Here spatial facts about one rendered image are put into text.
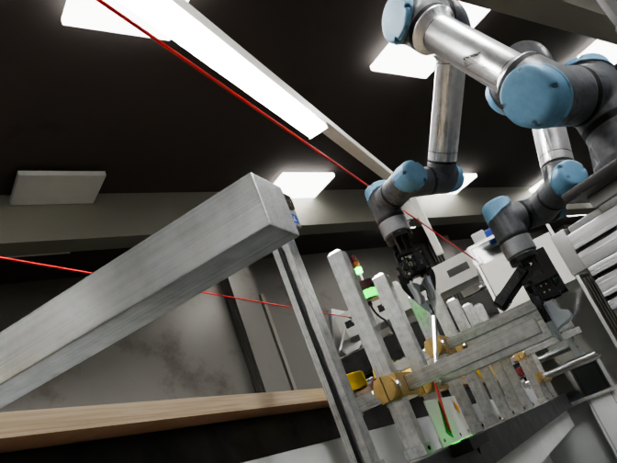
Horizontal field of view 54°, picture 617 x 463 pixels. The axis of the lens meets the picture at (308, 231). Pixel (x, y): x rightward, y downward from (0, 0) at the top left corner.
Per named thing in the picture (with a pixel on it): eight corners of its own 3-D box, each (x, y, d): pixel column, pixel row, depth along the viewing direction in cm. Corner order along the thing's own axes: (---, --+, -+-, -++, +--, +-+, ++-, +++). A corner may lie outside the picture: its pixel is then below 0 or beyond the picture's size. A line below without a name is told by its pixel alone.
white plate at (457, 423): (473, 434, 147) (454, 395, 151) (445, 446, 125) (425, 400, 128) (471, 434, 148) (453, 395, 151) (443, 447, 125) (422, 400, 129)
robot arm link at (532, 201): (580, 204, 143) (541, 216, 141) (558, 224, 153) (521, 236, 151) (563, 176, 146) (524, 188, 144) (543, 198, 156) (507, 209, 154)
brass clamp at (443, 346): (458, 351, 176) (451, 335, 178) (446, 350, 165) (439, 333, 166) (440, 359, 178) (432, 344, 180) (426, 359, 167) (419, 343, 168)
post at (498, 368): (528, 417, 226) (471, 301, 244) (526, 418, 223) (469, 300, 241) (519, 421, 227) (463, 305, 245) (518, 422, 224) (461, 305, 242)
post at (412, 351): (469, 457, 139) (387, 272, 157) (465, 458, 136) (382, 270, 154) (455, 462, 140) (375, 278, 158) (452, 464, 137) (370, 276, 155)
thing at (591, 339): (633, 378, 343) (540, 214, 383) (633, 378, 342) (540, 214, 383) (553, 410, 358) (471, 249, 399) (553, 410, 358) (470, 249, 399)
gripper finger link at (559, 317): (581, 332, 132) (560, 294, 136) (555, 343, 134) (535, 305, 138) (582, 333, 135) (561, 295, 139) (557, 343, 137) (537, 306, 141)
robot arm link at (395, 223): (378, 231, 162) (407, 220, 162) (386, 246, 160) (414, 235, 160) (377, 221, 155) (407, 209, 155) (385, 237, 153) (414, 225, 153)
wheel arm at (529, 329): (545, 336, 117) (534, 316, 119) (543, 335, 114) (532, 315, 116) (355, 419, 131) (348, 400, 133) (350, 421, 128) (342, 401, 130)
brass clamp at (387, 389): (423, 392, 129) (413, 369, 131) (403, 395, 117) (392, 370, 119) (398, 403, 131) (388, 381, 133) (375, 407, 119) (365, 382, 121)
